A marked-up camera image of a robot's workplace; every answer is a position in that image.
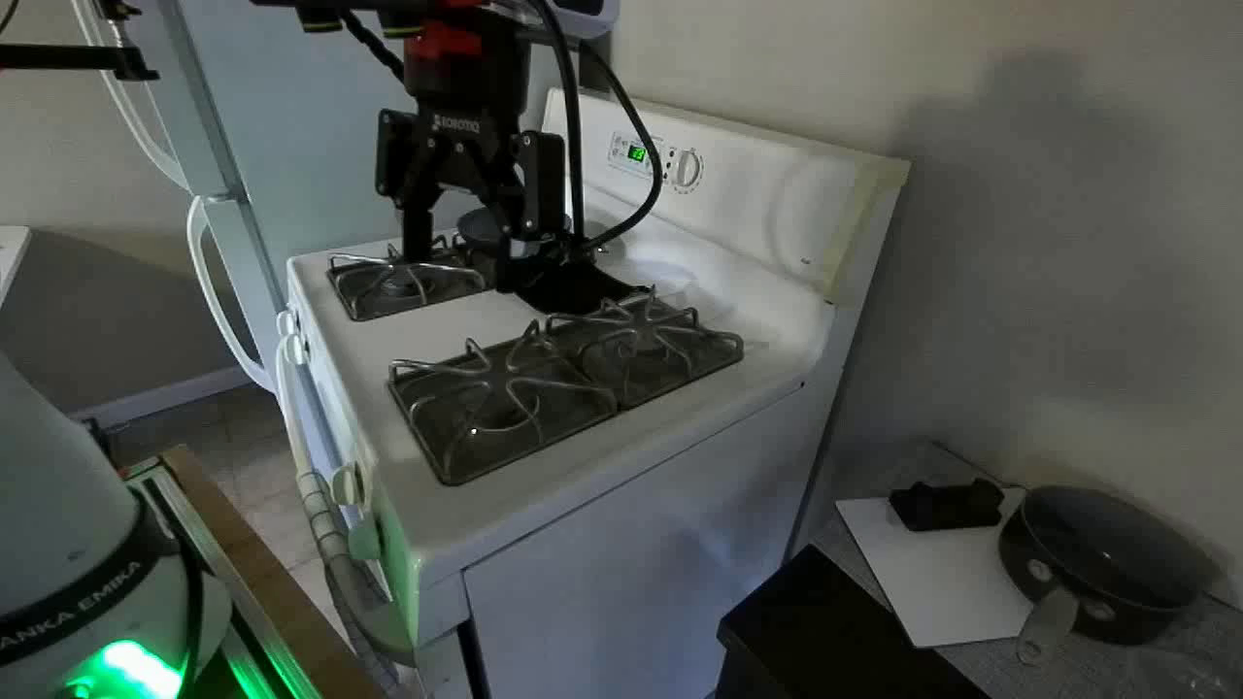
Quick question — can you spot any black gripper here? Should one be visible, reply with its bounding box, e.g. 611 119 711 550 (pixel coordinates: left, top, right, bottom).
373 59 572 267

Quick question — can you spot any grey round plate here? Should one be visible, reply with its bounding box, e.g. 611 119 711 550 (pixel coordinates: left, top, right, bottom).
454 211 511 260

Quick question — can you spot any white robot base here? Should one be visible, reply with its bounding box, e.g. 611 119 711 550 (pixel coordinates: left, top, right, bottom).
0 344 241 699

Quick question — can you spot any white kitchen stove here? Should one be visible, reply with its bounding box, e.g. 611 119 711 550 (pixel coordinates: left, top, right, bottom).
276 80 917 699

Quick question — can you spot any white refrigerator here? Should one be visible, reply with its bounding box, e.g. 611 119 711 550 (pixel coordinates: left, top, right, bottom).
69 0 431 394

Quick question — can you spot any metal double burner grate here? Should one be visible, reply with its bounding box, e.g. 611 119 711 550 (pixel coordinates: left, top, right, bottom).
384 289 750 490

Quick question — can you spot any wooden table edge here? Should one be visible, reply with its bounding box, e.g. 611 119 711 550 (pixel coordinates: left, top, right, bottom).
157 442 384 699

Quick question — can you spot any black box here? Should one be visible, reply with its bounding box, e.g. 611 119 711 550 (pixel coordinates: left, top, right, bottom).
715 538 996 699

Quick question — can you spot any small black block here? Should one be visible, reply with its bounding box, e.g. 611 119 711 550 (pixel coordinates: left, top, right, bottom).
886 475 1009 537

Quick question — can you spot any white flat board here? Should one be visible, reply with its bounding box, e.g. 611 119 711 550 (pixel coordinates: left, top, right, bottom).
830 484 1080 653

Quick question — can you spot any metal wire dish rack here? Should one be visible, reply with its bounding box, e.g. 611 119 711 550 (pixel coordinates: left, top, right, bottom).
326 238 496 327

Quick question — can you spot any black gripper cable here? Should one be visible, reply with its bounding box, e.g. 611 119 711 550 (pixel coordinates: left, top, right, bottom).
517 0 669 260

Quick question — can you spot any white oven door handle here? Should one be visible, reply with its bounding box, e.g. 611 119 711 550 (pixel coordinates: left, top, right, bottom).
271 308 419 667

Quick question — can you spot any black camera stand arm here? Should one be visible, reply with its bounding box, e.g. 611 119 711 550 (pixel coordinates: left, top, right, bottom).
0 0 164 85

